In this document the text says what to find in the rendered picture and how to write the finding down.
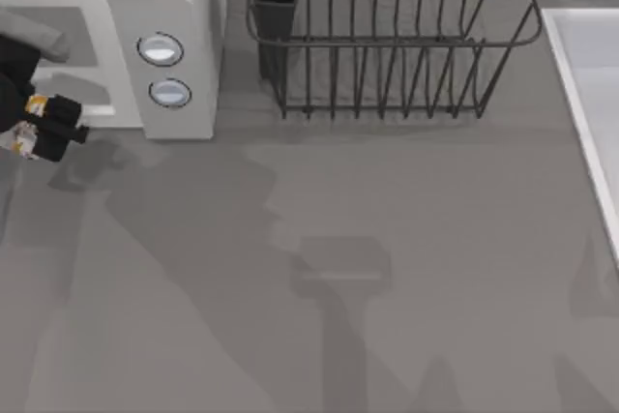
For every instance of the pale microwave door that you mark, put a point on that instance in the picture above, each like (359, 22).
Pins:
(104, 60)

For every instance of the pale grey rounded box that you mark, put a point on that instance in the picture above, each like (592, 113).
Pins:
(34, 36)

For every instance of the small round microwave knob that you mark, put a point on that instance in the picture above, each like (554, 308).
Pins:
(169, 93)

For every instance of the large round microwave knob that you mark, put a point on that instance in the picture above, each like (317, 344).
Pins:
(160, 49)

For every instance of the white sink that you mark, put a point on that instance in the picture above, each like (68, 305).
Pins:
(587, 65)

